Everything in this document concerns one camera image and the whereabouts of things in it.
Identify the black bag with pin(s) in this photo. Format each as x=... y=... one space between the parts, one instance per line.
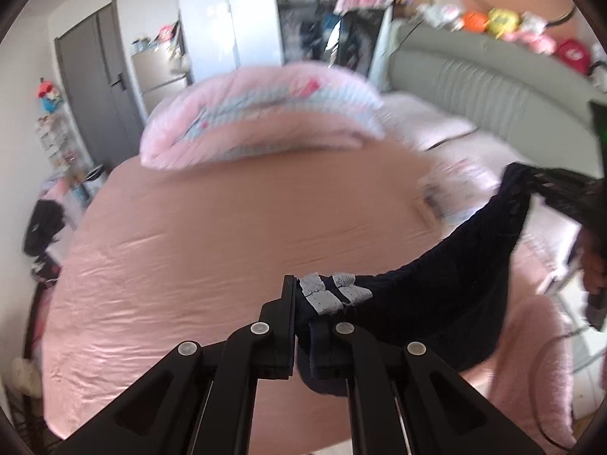
x=43 y=227

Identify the black glass cabinet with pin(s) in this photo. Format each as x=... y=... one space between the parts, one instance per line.
x=303 y=4

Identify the pale pink pillow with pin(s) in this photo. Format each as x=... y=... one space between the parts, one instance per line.
x=427 y=116

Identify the navy blue garment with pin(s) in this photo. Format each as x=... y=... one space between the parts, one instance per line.
x=441 y=289

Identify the fluffy pink rug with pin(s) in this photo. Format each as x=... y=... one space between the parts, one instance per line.
x=526 y=388

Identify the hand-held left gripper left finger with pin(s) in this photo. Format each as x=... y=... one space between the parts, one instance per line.
x=290 y=304

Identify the white plush toy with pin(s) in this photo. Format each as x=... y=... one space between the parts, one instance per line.
x=438 y=15

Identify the grey door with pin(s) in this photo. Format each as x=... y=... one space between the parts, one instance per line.
x=95 y=85

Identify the pink plush toy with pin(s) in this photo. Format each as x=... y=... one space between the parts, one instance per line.
x=533 y=42

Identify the pink bed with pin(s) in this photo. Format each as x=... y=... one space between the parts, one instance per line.
x=199 y=246

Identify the white wardrobe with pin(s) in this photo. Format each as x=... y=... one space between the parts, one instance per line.
x=223 y=14

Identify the yellow plush toy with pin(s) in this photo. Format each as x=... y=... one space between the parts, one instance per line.
x=502 y=20

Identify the grey padded headboard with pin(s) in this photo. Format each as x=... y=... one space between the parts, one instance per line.
x=498 y=80

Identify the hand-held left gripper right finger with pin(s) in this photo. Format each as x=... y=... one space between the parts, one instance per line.
x=322 y=301

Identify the person's right hand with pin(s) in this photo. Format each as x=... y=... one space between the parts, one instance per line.
x=595 y=270

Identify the clear storage rack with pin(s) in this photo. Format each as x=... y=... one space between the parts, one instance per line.
x=59 y=144

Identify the pink floral folded quilt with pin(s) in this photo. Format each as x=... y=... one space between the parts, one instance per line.
x=265 y=104

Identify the white air purifier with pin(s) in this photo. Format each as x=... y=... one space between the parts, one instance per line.
x=96 y=179

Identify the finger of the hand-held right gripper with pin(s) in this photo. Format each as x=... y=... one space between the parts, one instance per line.
x=564 y=189

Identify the silver fridge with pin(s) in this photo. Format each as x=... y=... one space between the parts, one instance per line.
x=159 y=76

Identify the red and blue plush toy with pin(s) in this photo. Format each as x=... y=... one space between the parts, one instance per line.
x=50 y=95

